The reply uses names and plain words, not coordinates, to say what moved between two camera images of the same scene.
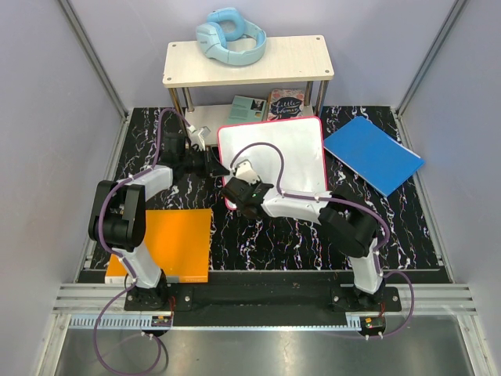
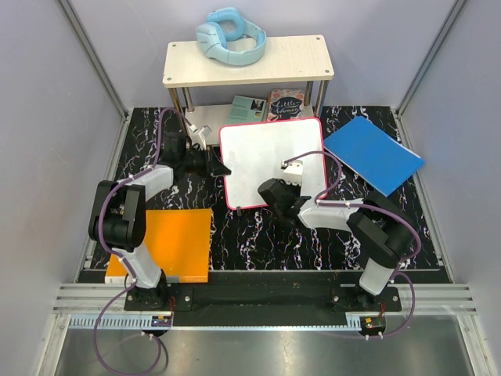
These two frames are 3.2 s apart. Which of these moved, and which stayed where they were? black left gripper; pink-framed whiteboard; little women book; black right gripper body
Moved: black right gripper body
Stayed: little women book; pink-framed whiteboard; black left gripper
